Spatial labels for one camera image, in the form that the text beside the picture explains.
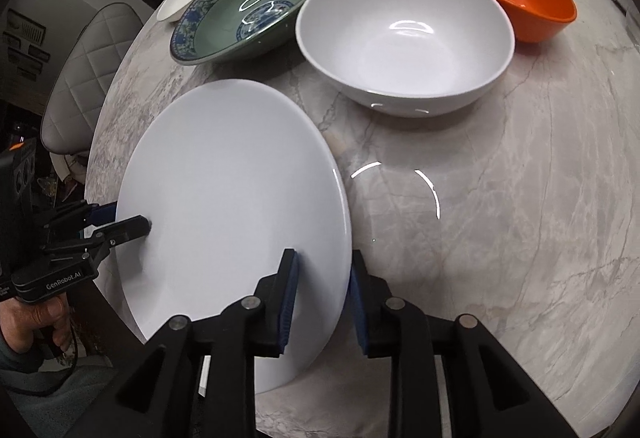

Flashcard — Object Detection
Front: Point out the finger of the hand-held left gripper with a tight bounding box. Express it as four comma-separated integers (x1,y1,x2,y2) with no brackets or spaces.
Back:
84,215,154,265
49,201,119,239

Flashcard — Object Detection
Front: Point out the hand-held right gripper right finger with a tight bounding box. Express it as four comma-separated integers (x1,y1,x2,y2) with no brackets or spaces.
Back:
350,250,576,438

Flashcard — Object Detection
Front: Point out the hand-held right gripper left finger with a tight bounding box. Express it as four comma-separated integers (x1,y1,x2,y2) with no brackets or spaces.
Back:
65,248,301,438

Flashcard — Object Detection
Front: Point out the large round white plate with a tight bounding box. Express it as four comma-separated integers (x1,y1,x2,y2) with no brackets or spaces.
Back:
114,78,352,394

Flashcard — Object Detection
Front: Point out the green blue floral bowl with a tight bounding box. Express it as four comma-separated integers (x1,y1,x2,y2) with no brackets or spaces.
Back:
169,0,336,67

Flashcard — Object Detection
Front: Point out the white bowl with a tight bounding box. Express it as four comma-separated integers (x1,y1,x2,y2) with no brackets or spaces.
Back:
295,0,516,119

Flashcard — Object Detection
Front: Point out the person's left forearm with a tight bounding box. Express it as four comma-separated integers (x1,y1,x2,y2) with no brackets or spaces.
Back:
0,335,101,401

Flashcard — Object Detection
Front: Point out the person's left hand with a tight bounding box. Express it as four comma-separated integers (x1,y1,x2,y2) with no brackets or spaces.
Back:
0,293,74,360

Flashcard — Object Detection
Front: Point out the grey quilted chair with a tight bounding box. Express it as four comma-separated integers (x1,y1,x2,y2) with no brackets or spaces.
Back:
40,2,146,155

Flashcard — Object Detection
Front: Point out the wall photo display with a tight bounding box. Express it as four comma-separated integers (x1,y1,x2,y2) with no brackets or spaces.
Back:
2,10,52,81

